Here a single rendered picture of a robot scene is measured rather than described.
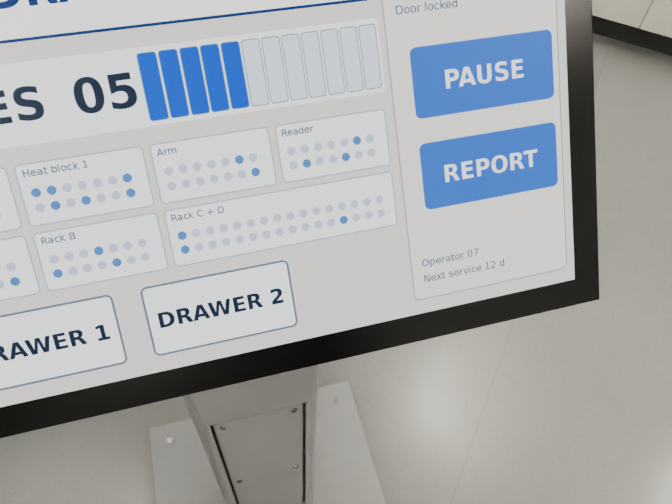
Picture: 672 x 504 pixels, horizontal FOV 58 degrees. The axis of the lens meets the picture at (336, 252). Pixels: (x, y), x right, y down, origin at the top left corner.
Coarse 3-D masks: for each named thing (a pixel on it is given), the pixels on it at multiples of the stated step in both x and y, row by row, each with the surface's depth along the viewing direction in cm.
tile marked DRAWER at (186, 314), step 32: (160, 288) 38; (192, 288) 38; (224, 288) 39; (256, 288) 39; (288, 288) 40; (160, 320) 38; (192, 320) 39; (224, 320) 39; (256, 320) 40; (288, 320) 40; (160, 352) 39
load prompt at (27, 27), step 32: (0, 0) 33; (32, 0) 33; (64, 0) 33; (96, 0) 34; (128, 0) 34; (160, 0) 34; (192, 0) 35; (224, 0) 35; (256, 0) 35; (288, 0) 36; (320, 0) 36; (352, 0) 37; (0, 32) 33; (32, 32) 33; (64, 32) 34; (96, 32) 34
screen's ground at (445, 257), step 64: (384, 0) 37; (448, 0) 38; (512, 0) 39; (0, 64) 33; (384, 64) 38; (0, 128) 34; (64, 128) 35; (192, 128) 36; (448, 128) 40; (256, 256) 39; (320, 256) 40; (384, 256) 41; (448, 256) 42; (512, 256) 43; (128, 320) 38; (320, 320) 41; (384, 320) 42; (64, 384) 38
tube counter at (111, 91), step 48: (144, 48) 35; (192, 48) 35; (240, 48) 36; (288, 48) 36; (336, 48) 37; (96, 96) 35; (144, 96) 35; (192, 96) 36; (240, 96) 36; (288, 96) 37; (336, 96) 38
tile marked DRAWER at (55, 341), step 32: (0, 320) 36; (32, 320) 37; (64, 320) 37; (96, 320) 38; (0, 352) 37; (32, 352) 37; (64, 352) 38; (96, 352) 38; (0, 384) 37; (32, 384) 38
